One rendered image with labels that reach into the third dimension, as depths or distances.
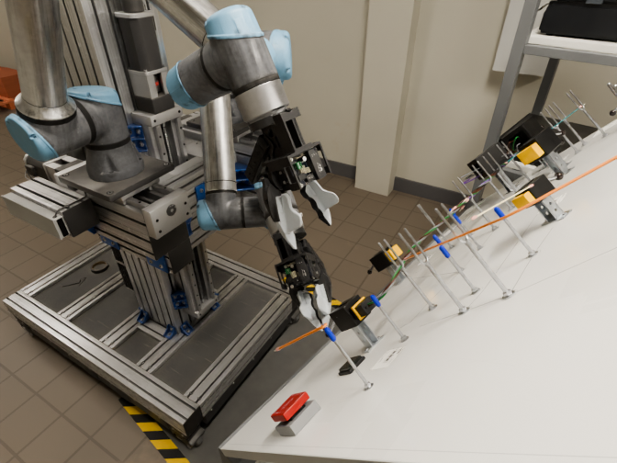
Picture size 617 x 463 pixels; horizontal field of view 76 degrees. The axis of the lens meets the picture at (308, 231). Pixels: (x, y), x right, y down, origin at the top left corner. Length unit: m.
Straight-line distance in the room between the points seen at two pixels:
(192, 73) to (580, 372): 0.60
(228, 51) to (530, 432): 0.55
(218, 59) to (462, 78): 2.53
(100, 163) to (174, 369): 1.01
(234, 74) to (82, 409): 1.82
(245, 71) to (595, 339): 0.50
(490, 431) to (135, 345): 1.80
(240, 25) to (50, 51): 0.48
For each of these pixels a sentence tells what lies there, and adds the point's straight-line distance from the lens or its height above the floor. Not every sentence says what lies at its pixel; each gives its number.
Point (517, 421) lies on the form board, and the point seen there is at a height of 1.40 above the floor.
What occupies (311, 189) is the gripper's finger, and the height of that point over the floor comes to 1.34.
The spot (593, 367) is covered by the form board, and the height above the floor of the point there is 1.44.
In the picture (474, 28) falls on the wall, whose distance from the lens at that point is 2.98.
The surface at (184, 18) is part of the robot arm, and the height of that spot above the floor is 1.57.
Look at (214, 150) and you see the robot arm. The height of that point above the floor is 1.29.
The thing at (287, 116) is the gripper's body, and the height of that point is 1.48.
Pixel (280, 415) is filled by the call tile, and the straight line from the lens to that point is 0.63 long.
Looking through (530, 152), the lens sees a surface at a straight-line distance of 1.03.
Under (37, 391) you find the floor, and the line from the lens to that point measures 2.35.
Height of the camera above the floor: 1.68
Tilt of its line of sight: 36 degrees down
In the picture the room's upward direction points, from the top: straight up
